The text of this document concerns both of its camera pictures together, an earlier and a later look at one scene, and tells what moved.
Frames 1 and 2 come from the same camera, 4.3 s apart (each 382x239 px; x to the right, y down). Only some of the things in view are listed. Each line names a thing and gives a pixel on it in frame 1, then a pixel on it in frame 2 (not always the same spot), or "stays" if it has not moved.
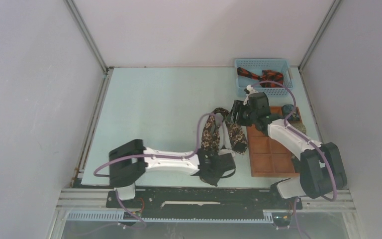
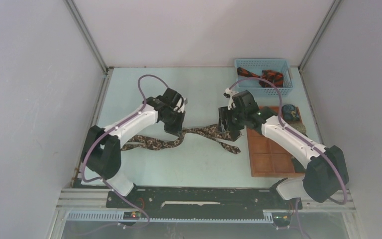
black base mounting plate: (203, 199) stays
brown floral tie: (210, 136) → (143, 142)
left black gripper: (212, 180) → (176, 130)
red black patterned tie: (266, 75) stays
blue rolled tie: (287, 109) stays
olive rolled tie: (300, 127) stays
